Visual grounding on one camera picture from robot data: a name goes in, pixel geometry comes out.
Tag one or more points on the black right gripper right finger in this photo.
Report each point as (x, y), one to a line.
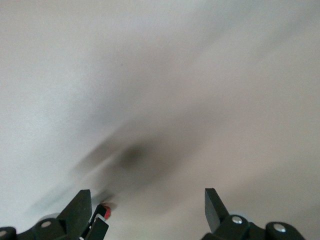
(220, 227)

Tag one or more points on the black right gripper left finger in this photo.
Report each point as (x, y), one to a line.
(67, 222)

